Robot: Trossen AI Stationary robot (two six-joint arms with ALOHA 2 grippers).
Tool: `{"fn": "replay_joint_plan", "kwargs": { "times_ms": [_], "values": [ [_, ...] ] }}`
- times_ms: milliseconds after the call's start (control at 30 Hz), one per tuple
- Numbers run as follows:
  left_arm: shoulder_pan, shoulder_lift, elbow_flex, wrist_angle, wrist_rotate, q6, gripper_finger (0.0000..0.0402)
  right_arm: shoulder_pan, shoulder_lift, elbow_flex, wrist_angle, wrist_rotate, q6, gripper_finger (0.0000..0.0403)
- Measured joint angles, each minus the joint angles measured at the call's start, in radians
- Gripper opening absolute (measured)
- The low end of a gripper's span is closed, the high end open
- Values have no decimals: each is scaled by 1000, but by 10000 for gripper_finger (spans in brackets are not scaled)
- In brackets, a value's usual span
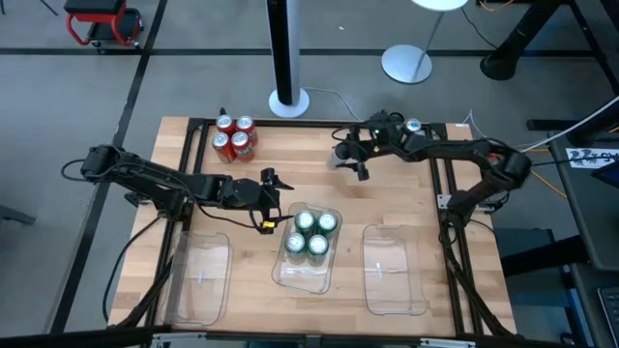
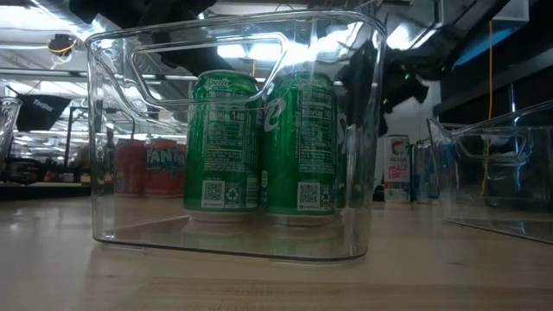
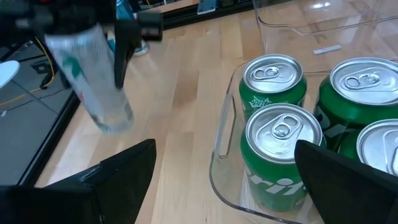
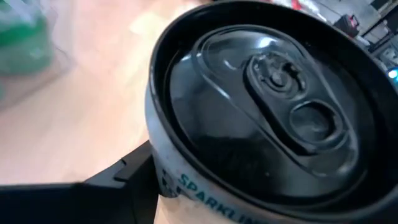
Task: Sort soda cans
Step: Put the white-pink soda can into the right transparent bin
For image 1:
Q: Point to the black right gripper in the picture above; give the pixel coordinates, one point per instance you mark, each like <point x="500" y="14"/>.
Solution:
<point x="382" y="135"/>

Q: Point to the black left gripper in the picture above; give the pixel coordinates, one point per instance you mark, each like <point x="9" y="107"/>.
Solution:
<point x="261" y="200"/>

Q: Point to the green Sprite soda can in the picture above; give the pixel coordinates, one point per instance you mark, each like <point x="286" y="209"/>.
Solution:
<point x="304" y="221"/>
<point x="327" y="221"/>
<point x="317" y="245"/>
<point x="294" y="242"/>

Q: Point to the red Fanta soda can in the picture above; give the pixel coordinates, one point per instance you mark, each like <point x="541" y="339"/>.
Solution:
<point x="242" y="147"/>
<point x="224" y="123"/>
<point x="245" y="124"/>
<point x="221" y="147"/>

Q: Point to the clear plastic bin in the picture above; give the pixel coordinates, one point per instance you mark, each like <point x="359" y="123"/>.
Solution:
<point x="302" y="282"/>
<point x="198" y="290"/>
<point x="394" y="290"/>

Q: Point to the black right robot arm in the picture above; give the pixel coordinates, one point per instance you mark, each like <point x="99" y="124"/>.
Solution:
<point x="459" y="149"/>

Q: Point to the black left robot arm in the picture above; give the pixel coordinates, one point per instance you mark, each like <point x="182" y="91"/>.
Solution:
<point x="169" y="176"/>

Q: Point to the white floor lamp base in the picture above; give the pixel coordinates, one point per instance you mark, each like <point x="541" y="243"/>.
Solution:
<point x="406" y="64"/>

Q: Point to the black desk leg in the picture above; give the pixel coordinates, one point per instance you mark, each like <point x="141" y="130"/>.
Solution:
<point x="512" y="53"/>

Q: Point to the black floor bar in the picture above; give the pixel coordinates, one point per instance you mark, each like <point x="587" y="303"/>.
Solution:
<point x="541" y="258"/>
<point x="551" y="124"/>

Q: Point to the white paper with black print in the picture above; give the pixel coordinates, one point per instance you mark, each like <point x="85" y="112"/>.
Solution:
<point x="590" y="157"/>

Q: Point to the dark grey desk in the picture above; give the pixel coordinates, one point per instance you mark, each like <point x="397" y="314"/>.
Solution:
<point x="590" y="227"/>

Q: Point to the dark tablet screen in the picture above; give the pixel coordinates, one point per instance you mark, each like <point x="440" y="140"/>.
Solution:
<point x="610" y="175"/>

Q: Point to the grey chair base leg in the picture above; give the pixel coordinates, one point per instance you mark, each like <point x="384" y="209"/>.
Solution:
<point x="17" y="216"/>

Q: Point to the red black rolling stool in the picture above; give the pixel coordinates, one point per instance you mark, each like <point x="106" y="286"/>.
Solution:
<point x="94" y="6"/>

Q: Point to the dark keyboard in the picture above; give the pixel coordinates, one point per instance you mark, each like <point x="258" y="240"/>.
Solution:
<point x="611" y="314"/>

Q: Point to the black aluminium table frame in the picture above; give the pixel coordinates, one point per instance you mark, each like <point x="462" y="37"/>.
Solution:
<point x="300" y="124"/>

